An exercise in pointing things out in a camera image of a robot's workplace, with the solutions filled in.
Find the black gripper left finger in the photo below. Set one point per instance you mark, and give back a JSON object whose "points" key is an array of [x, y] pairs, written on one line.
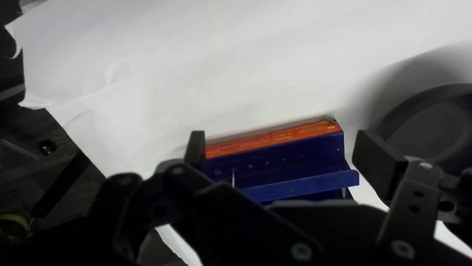
{"points": [[222, 225]]}

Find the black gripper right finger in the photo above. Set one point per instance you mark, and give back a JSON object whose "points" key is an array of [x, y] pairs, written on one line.
{"points": [[420, 194]]}

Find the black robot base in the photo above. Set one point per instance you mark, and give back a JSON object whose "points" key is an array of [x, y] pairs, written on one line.
{"points": [[48, 183]]}

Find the black bowl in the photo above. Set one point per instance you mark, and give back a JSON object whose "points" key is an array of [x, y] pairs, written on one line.
{"points": [[435, 124]]}

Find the blue plastic holder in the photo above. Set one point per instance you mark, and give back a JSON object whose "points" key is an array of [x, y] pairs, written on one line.
{"points": [[312, 169]]}

